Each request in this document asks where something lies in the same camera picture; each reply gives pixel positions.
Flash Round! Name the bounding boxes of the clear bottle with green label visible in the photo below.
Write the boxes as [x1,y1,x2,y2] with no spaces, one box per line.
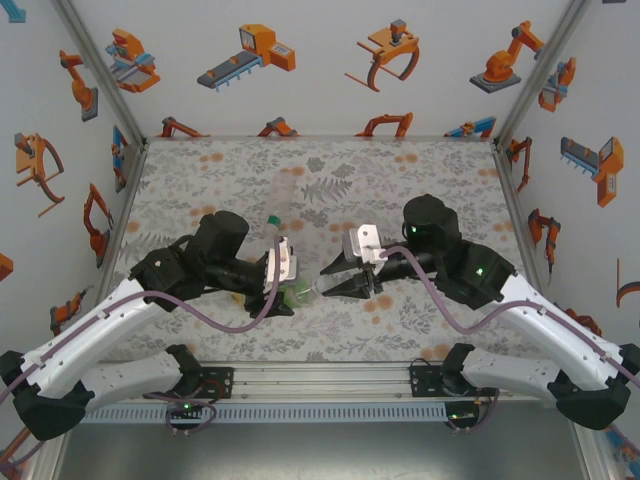
[282,277,341,307]

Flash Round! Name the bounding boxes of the clear bottle with green ring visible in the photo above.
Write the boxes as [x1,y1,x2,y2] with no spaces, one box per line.
[262,167,307,240]

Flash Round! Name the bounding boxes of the floral patterned table mat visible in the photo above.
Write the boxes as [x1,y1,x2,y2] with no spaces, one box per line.
[97,137,564,364]

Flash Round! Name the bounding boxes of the left controller board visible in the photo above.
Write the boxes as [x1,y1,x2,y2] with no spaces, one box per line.
[166,399,211,419]

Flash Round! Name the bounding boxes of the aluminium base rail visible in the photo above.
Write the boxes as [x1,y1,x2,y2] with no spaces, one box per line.
[99,360,501,401]

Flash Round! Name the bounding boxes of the aluminium right side rail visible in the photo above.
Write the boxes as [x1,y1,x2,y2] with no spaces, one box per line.
[492,139,569,359]

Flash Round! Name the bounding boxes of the aluminium left side rail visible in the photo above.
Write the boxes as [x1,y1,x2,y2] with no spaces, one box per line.
[92,142,150,301]

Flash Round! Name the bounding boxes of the grey slotted cable duct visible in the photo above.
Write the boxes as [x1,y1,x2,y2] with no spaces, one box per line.
[82,402,449,425]

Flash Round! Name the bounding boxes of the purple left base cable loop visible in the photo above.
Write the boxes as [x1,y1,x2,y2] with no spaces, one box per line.
[149,394,220,437]

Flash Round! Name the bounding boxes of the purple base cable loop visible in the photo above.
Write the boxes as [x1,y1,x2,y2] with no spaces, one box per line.
[149,394,220,437]
[447,392,501,436]

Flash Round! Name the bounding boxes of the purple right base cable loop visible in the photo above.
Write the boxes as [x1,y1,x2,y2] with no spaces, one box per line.
[447,392,501,436]

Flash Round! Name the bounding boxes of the aluminium right corner post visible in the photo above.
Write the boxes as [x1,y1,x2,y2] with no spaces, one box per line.
[492,0,596,146]

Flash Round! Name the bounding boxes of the aluminium corner post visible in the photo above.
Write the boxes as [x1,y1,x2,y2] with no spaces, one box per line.
[492,0,596,146]
[49,0,150,146]

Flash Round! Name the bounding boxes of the aluminium left corner post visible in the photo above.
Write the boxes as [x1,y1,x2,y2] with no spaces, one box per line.
[49,0,150,146]

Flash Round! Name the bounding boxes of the aluminium frame leg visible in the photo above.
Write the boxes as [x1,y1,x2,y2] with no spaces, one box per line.
[572,429,621,480]

